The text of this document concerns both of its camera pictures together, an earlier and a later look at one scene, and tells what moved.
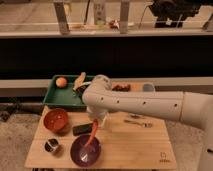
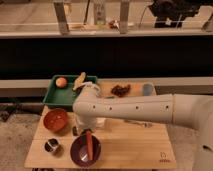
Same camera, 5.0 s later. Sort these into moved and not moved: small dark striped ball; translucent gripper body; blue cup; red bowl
Moved: translucent gripper body
Not moved: blue cup; small dark striped ball; red bowl
